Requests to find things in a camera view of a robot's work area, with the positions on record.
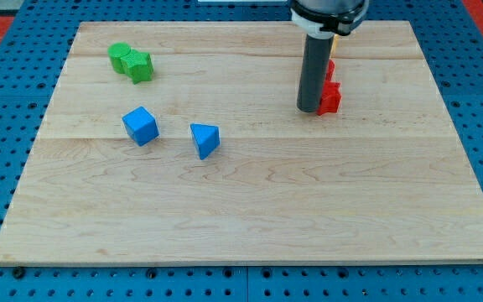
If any green star block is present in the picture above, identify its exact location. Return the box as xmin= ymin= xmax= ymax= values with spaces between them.
xmin=121 ymin=49 xmax=153 ymax=84

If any red star block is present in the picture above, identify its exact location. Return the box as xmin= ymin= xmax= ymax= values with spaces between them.
xmin=316 ymin=81 xmax=341 ymax=116

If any yellow block behind rod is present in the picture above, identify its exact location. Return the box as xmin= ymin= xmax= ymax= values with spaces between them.
xmin=330 ymin=34 xmax=340 ymax=58

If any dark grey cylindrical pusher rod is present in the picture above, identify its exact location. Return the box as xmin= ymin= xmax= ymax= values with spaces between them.
xmin=297 ymin=35 xmax=333 ymax=112

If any red block behind rod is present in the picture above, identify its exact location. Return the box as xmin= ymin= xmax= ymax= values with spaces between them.
xmin=325 ymin=60 xmax=335 ymax=81

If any green cylinder block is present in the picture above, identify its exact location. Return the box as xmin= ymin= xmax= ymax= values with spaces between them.
xmin=107 ymin=42 xmax=131 ymax=74

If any blue cube block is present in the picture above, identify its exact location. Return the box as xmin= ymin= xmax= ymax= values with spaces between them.
xmin=122 ymin=107 xmax=159 ymax=146

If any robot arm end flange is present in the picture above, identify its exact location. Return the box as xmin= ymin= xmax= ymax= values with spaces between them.
xmin=290 ymin=0 xmax=370 ymax=39

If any wooden board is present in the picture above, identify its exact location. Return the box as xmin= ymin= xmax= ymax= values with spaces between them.
xmin=0 ymin=21 xmax=483 ymax=267

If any blue triangle block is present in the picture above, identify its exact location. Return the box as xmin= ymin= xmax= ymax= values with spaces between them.
xmin=190 ymin=123 xmax=221 ymax=160

